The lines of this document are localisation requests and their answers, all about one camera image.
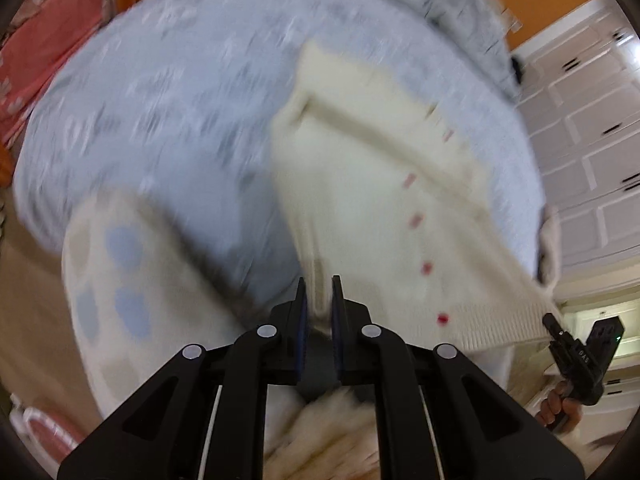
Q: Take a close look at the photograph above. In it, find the person's dotted pajama leg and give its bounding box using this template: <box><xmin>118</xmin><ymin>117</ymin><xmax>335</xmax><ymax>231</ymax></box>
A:
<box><xmin>60</xmin><ymin>185</ymin><xmax>301</xmax><ymax>461</ymax></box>

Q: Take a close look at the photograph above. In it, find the white and pink object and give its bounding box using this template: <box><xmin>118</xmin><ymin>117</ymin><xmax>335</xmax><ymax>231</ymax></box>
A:
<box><xmin>10</xmin><ymin>395</ymin><xmax>81</xmax><ymax>466</ymax></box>

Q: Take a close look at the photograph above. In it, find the cream knitted cardigan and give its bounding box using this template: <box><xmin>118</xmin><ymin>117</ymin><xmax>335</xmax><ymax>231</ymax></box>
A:
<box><xmin>270</xmin><ymin>40</ymin><xmax>566</xmax><ymax>361</ymax></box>

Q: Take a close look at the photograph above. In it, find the pink blanket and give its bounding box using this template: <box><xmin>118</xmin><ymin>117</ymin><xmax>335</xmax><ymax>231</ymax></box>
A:
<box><xmin>0</xmin><ymin>0</ymin><xmax>121</xmax><ymax>146</ymax></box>

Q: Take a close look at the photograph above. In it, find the person's right hand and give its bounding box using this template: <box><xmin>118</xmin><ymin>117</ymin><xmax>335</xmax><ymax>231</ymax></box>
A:
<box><xmin>536</xmin><ymin>379</ymin><xmax>584</xmax><ymax>433</ymax></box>

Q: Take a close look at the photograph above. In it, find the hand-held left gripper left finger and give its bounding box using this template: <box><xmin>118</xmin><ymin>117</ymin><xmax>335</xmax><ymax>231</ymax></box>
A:
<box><xmin>57</xmin><ymin>277</ymin><xmax>308</xmax><ymax>480</ymax></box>

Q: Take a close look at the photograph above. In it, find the fluffy cream garment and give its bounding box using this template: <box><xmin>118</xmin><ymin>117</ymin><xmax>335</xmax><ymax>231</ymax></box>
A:
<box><xmin>262</xmin><ymin>387</ymin><xmax>386</xmax><ymax>480</ymax></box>

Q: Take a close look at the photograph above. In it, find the grey duvet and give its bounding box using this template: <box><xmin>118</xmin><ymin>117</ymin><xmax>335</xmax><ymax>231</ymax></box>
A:
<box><xmin>320</xmin><ymin>0</ymin><xmax>521</xmax><ymax>101</ymax></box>

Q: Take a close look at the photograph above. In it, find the white panelled wardrobe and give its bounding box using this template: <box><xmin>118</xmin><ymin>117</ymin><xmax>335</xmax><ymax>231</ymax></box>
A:
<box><xmin>510</xmin><ymin>0</ymin><xmax>640</xmax><ymax>311</ymax></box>

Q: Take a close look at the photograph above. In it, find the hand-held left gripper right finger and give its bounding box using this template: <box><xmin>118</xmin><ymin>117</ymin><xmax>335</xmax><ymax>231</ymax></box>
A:
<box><xmin>331</xmin><ymin>275</ymin><xmax>586</xmax><ymax>480</ymax></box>

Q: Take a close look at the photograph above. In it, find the bed with butterfly sheet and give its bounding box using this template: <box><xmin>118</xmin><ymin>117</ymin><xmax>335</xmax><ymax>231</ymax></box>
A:
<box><xmin>12</xmin><ymin>0</ymin><xmax>546</xmax><ymax>311</ymax></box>

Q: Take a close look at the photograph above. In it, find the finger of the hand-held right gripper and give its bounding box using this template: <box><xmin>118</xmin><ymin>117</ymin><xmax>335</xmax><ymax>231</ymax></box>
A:
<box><xmin>542</xmin><ymin>312</ymin><xmax>569</xmax><ymax>356</ymax></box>

